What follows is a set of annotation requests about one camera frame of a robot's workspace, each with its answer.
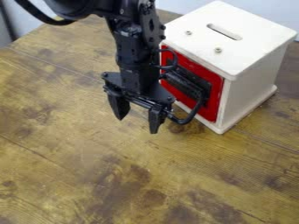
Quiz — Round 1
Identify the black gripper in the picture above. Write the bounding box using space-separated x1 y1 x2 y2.
102 27 174 134

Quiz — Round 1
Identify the black drawer handle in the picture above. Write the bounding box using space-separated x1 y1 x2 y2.
158 62 214 126

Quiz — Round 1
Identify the red drawer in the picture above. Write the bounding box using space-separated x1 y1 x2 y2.
162 45 225 123

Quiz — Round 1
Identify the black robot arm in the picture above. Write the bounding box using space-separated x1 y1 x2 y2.
15 0 174 134

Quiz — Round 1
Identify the white wooden cabinet box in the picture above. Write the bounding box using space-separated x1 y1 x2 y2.
163 1 297 134

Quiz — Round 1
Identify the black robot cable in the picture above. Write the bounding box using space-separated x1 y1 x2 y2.
14 0 78 26

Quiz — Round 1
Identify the dark vertical post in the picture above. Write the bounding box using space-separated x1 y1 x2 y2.
0 0 18 41

